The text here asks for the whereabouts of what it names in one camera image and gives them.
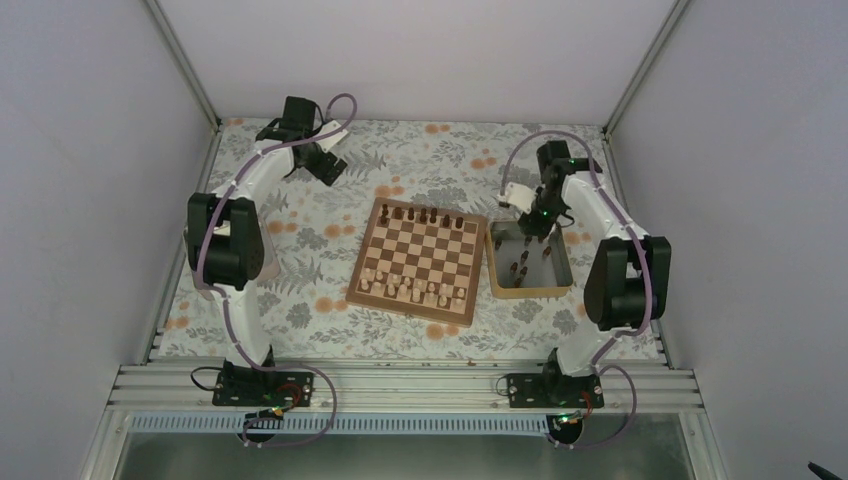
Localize yellow metal tin box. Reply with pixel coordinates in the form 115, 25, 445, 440
486, 221, 575, 299

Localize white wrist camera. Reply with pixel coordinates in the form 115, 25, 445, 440
316, 120, 349, 151
497, 182, 537, 214

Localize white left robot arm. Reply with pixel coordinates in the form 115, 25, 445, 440
184, 96, 350, 405

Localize aluminium rail frame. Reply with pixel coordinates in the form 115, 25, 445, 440
107, 361, 704, 413

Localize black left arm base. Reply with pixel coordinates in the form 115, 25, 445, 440
211, 367, 314, 408

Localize metal tin under left arm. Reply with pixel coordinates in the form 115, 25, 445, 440
183, 217, 280, 290

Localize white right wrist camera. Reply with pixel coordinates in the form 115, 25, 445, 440
497, 182, 537, 214

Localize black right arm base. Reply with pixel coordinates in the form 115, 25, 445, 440
505, 373, 605, 409

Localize wooden chessboard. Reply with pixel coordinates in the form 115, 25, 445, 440
346, 197, 488, 328

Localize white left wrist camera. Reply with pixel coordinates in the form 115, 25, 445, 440
316, 120, 349, 151

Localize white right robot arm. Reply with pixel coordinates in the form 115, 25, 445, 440
518, 140, 671, 407

